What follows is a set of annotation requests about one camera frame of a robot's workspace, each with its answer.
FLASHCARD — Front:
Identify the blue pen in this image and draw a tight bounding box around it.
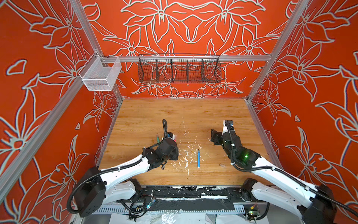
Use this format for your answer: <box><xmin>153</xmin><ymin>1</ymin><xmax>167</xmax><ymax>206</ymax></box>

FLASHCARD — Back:
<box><xmin>197</xmin><ymin>150</ymin><xmax>200</xmax><ymax>169</ymax></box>

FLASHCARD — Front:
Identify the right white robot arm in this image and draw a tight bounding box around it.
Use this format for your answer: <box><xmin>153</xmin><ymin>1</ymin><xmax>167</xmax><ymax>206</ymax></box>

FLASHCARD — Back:
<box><xmin>210</xmin><ymin>120</ymin><xmax>337</xmax><ymax>224</ymax></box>

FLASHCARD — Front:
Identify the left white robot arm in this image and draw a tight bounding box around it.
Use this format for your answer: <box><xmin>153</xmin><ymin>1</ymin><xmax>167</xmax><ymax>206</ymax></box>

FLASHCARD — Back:
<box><xmin>67</xmin><ymin>136</ymin><xmax>179</xmax><ymax>217</ymax></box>

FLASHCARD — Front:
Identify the white mesh basket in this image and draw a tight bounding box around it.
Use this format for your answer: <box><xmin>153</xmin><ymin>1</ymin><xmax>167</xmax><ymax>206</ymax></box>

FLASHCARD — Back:
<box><xmin>79</xmin><ymin>52</ymin><xmax>122</xmax><ymax>91</ymax></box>

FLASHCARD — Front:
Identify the left black arm cable conduit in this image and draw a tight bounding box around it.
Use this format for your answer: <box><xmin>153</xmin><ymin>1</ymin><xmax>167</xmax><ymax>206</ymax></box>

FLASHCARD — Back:
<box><xmin>66</xmin><ymin>119</ymin><xmax>168</xmax><ymax>214</ymax></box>

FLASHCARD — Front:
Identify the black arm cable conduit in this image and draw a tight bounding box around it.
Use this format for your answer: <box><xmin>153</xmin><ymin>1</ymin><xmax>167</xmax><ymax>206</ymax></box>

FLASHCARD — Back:
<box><xmin>223</xmin><ymin>119</ymin><xmax>358</xmax><ymax>217</ymax></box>
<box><xmin>66</xmin><ymin>119</ymin><xmax>168</xmax><ymax>214</ymax></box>

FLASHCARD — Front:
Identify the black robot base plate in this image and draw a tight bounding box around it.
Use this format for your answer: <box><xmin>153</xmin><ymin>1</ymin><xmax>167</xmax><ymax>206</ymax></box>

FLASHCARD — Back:
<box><xmin>117</xmin><ymin>184</ymin><xmax>266</xmax><ymax>212</ymax></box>

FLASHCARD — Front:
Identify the white cable duct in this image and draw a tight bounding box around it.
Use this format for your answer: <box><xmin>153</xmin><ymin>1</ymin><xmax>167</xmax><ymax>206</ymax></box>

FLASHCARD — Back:
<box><xmin>95</xmin><ymin>204</ymin><xmax>245</xmax><ymax>216</ymax></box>

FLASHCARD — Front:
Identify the black wire basket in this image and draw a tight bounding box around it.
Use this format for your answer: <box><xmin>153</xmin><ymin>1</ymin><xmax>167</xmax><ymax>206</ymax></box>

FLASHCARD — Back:
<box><xmin>138</xmin><ymin>53</ymin><xmax>222</xmax><ymax>84</ymax></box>

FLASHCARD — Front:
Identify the right black arm cable conduit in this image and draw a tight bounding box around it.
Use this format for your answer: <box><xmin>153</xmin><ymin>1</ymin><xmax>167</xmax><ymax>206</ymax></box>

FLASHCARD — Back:
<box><xmin>223</xmin><ymin>119</ymin><xmax>358</xmax><ymax>217</ymax></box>

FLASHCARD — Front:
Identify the left aluminium frame rail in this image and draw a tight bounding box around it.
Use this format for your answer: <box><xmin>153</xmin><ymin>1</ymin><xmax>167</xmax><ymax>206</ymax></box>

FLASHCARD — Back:
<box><xmin>0</xmin><ymin>51</ymin><xmax>98</xmax><ymax>202</ymax></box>

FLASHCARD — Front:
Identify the horizontal aluminium frame rail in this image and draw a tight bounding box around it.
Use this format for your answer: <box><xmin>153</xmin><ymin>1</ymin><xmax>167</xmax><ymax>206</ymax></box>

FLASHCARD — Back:
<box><xmin>99</xmin><ymin>55</ymin><xmax>271</xmax><ymax>63</ymax></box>

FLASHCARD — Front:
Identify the right aluminium frame post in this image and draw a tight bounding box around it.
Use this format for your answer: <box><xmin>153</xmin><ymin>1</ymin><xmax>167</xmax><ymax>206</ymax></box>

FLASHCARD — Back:
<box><xmin>246</xmin><ymin>0</ymin><xmax>309</xmax><ymax>103</ymax></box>

